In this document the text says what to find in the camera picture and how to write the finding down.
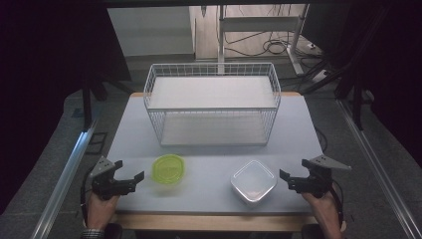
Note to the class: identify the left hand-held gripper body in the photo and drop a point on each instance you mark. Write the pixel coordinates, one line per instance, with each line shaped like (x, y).
(106, 186)

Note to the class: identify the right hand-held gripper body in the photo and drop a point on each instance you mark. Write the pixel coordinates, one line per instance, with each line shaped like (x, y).
(315, 186)

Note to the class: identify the green round container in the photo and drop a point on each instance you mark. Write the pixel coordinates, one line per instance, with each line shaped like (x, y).
(168, 168)

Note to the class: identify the white square container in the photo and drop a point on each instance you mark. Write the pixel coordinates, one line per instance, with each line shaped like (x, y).
(253, 182)

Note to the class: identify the person's right hand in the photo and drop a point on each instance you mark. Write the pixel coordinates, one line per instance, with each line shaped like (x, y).
(323, 210)

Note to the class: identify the person's left hand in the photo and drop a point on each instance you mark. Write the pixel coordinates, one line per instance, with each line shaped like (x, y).
(101, 212)

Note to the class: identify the black metal stand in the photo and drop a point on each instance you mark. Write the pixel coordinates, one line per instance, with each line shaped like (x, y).
(87, 106)
(357, 106)

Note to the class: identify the white power strip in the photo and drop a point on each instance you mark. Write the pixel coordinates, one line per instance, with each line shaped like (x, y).
(320, 76)

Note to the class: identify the aluminium floor rail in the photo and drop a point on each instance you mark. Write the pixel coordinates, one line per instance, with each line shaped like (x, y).
(378, 166)
(63, 182)

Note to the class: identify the white wall panel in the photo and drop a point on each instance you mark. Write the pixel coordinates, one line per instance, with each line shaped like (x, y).
(149, 31)

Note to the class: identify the white metal desk frame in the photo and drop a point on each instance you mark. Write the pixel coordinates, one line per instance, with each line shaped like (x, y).
(258, 24)

